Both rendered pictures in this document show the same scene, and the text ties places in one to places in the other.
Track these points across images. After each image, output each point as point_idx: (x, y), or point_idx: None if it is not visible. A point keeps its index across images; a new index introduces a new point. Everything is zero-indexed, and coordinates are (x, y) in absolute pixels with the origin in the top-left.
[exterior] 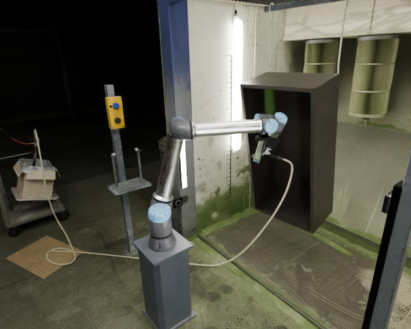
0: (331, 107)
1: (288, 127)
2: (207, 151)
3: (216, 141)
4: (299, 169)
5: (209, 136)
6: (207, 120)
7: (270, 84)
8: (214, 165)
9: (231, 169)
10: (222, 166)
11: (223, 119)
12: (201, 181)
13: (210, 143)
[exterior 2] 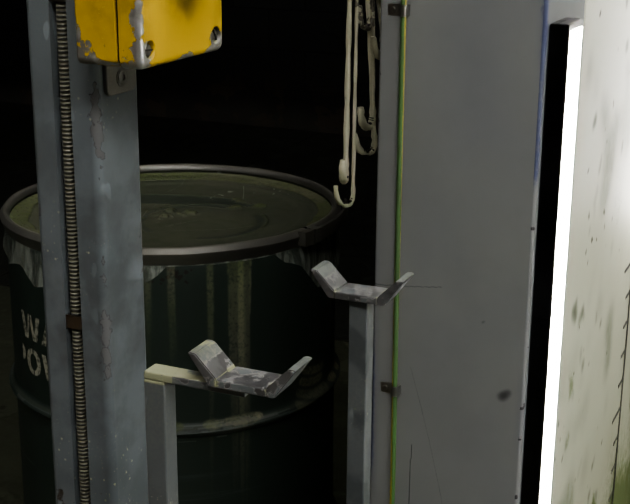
0: None
1: None
2: (594, 249)
3: (618, 168)
4: None
5: (609, 129)
6: (615, 7)
7: None
8: (600, 346)
9: (626, 359)
10: (612, 349)
11: None
12: (565, 484)
13: (605, 189)
